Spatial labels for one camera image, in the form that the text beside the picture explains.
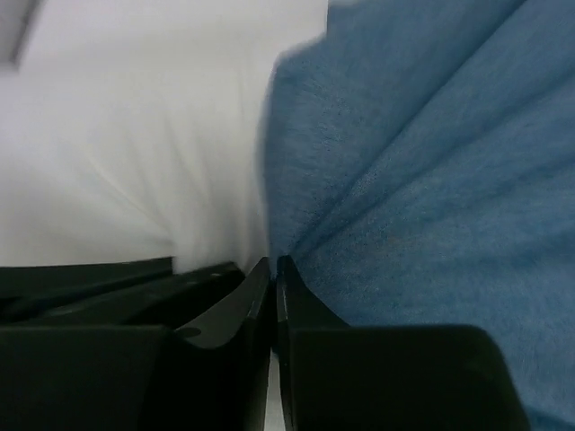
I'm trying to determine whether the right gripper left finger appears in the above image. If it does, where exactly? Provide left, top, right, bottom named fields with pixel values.
left=1, top=258, right=271, bottom=430

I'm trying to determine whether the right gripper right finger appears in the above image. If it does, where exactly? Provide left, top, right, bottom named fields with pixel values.
left=276, top=256, right=530, bottom=431

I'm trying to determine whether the white pillow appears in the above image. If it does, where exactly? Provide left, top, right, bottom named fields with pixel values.
left=1, top=1, right=328, bottom=272

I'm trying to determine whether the blue pillowcase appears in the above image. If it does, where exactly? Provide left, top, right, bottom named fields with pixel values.
left=262, top=1, right=574, bottom=430

